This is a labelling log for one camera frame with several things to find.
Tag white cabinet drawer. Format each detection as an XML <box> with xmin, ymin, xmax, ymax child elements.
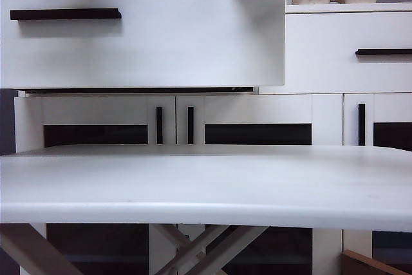
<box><xmin>285</xmin><ymin>12</ymin><xmax>412</xmax><ymax>94</ymax></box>
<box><xmin>0</xmin><ymin>0</ymin><xmax>286</xmax><ymax>95</ymax></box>

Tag black horizontal drawer handle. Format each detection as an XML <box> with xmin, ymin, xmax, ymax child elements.
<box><xmin>355</xmin><ymin>48</ymin><xmax>412</xmax><ymax>56</ymax></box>
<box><xmin>10</xmin><ymin>8</ymin><xmax>122</xmax><ymax>21</ymax></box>

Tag white sideboard cabinet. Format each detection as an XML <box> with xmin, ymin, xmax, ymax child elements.
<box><xmin>14</xmin><ymin>3</ymin><xmax>412</xmax><ymax>275</ymax></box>

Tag white cabinet door dark window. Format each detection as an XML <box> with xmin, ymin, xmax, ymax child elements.
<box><xmin>176</xmin><ymin>93</ymin><xmax>342</xmax><ymax>275</ymax></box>
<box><xmin>342</xmin><ymin>93</ymin><xmax>412</xmax><ymax>275</ymax></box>
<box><xmin>15</xmin><ymin>94</ymin><xmax>176</xmax><ymax>275</ymax></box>

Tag white crossed table leg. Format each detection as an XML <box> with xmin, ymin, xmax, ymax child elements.
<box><xmin>151</xmin><ymin>223</ymin><xmax>213</xmax><ymax>275</ymax></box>
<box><xmin>159</xmin><ymin>225</ymin><xmax>268</xmax><ymax>275</ymax></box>

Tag brown wooden board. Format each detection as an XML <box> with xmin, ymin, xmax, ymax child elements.
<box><xmin>341</xmin><ymin>249</ymin><xmax>412</xmax><ymax>275</ymax></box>

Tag brown table leg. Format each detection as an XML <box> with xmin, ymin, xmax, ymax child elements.
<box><xmin>0</xmin><ymin>223</ymin><xmax>84</xmax><ymax>275</ymax></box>

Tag black vertical door handle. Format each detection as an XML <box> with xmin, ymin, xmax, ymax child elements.
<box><xmin>357</xmin><ymin>103</ymin><xmax>366</xmax><ymax>146</ymax></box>
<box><xmin>187</xmin><ymin>106</ymin><xmax>194</xmax><ymax>145</ymax></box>
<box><xmin>156</xmin><ymin>106</ymin><xmax>164</xmax><ymax>145</ymax></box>

